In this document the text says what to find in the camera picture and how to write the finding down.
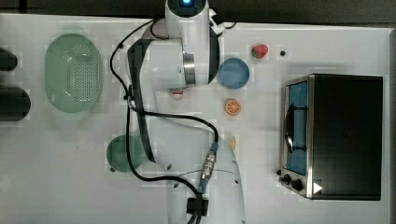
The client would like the red ketchup bottle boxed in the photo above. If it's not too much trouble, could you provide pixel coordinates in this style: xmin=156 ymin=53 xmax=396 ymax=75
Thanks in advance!
xmin=172 ymin=89 xmax=184 ymax=100

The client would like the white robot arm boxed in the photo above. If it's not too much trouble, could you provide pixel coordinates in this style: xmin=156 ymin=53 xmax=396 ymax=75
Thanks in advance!
xmin=127 ymin=0 xmax=247 ymax=224

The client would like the orange slice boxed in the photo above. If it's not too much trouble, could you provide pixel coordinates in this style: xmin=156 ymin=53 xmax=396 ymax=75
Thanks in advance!
xmin=225 ymin=99 xmax=241 ymax=116

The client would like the peeled banana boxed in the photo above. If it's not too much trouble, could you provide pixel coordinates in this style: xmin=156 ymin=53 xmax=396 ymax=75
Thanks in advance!
xmin=230 ymin=136 xmax=236 ymax=150

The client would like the blue bowl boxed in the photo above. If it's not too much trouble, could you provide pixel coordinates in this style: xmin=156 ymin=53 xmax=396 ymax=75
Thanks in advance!
xmin=218 ymin=58 xmax=250 ymax=90

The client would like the strawberry near blue bowl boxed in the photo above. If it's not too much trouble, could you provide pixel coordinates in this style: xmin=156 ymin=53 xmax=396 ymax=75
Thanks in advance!
xmin=251 ymin=44 xmax=269 ymax=59

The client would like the green mug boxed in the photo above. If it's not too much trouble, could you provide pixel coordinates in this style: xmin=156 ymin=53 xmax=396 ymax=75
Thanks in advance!
xmin=106 ymin=135 xmax=144 ymax=173

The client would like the black toaster oven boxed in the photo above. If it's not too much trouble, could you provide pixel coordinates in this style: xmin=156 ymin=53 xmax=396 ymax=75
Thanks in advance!
xmin=276 ymin=74 xmax=383 ymax=201

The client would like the green perforated colander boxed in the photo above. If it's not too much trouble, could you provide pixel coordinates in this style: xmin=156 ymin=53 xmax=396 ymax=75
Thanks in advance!
xmin=45 ymin=27 xmax=103 ymax=113

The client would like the black cylinder lower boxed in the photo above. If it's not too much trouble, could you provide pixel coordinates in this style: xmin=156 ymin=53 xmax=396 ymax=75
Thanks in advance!
xmin=0 ymin=87 xmax=31 ymax=121

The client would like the black cylinder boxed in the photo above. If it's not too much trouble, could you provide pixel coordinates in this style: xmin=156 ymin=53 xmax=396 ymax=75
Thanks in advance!
xmin=0 ymin=87 xmax=31 ymax=121
xmin=0 ymin=49 xmax=18 ymax=71

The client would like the black cylinder upper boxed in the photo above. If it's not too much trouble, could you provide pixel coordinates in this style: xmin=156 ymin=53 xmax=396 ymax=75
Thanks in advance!
xmin=0 ymin=49 xmax=18 ymax=71

